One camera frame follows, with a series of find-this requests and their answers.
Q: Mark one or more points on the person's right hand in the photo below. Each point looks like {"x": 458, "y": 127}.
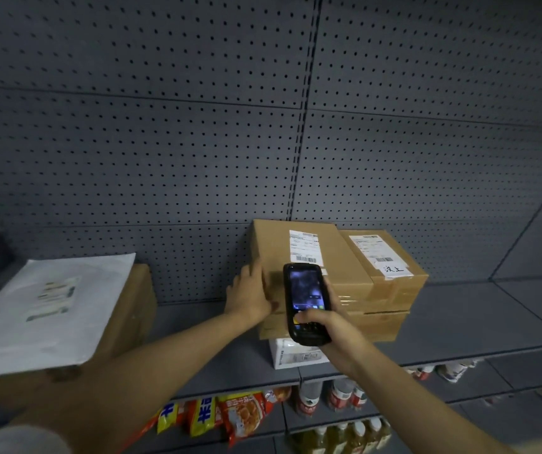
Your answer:
{"x": 344, "y": 345}

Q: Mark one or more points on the person's left hand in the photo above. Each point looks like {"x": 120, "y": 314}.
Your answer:
{"x": 249, "y": 297}

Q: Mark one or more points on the brown box top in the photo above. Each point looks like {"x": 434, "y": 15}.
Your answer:
{"x": 273, "y": 328}

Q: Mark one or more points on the small brown box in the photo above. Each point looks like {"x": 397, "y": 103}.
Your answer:
{"x": 380, "y": 326}

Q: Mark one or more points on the black handheld barcode scanner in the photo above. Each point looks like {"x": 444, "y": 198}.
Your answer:
{"x": 304, "y": 290}

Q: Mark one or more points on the white printed carton box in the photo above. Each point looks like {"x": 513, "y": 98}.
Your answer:
{"x": 290, "y": 356}

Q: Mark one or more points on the small brown box handwritten label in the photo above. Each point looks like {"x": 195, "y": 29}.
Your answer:
{"x": 394, "y": 290}

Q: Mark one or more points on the large brown printed carton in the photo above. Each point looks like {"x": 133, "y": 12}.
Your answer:
{"x": 129, "y": 312}

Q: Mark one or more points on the grey pegboard shelf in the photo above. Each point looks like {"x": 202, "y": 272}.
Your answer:
{"x": 157, "y": 137}

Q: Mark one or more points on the white mailer envelope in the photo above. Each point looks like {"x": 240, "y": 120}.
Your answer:
{"x": 39, "y": 316}

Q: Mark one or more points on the person's left forearm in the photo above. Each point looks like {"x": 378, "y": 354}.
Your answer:
{"x": 134, "y": 382}

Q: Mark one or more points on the person's right forearm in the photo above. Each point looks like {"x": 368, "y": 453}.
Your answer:
{"x": 417, "y": 411}

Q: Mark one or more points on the person's grey sleeve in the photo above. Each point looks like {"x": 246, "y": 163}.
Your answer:
{"x": 15, "y": 442}

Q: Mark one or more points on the row of red label bottles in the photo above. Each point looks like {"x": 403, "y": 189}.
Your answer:
{"x": 342, "y": 394}

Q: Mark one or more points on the clear water bottle red label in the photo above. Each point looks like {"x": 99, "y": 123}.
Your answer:
{"x": 309, "y": 401}

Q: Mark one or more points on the cluster of yellow drink bottles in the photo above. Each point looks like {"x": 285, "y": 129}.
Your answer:
{"x": 346, "y": 437}

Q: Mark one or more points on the pile of red snack packets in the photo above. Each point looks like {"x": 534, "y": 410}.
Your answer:
{"x": 242, "y": 413}

